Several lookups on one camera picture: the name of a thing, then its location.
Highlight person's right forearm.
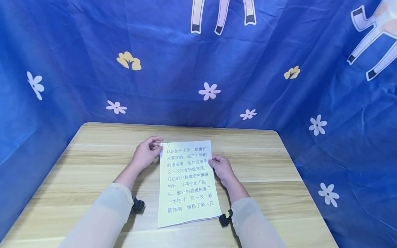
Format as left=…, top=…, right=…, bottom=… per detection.
left=226, top=176, right=287, bottom=248

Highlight person's right hand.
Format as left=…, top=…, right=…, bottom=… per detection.
left=208, top=155, right=237, bottom=188

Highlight person's left forearm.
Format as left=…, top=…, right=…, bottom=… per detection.
left=58, top=162, right=144, bottom=248

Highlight person's left hand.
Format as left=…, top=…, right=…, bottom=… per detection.
left=131, top=136, right=164, bottom=172

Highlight printed paper sheets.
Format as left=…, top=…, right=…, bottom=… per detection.
left=157, top=140, right=223, bottom=228

